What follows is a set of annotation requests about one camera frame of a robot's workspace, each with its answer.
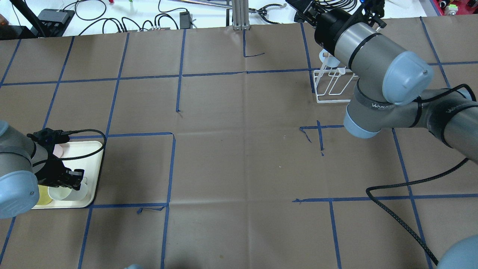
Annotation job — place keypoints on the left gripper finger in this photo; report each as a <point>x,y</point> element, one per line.
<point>77,174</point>
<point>74,184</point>

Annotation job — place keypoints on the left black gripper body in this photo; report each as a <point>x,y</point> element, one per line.
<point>52,172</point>

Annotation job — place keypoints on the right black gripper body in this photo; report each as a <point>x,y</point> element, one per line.
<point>327,30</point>

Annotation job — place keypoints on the cream white cup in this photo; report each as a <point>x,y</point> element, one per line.
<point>69,194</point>

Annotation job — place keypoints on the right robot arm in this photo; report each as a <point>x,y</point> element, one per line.
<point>392,90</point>

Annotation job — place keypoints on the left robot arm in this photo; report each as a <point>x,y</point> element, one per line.
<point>28,161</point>

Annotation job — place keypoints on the pink cup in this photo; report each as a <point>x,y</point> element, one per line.
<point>59,150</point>

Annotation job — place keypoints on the yellow cup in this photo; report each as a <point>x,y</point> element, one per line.
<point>44,197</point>

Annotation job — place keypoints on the cream plastic tray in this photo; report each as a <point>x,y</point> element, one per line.
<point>91,165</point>

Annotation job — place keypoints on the black power adapter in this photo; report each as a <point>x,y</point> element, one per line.
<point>185,20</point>

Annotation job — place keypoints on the white wire cup rack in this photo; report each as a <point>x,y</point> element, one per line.
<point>334,85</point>

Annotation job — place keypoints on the aluminium frame post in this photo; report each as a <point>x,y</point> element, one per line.
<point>240,16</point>

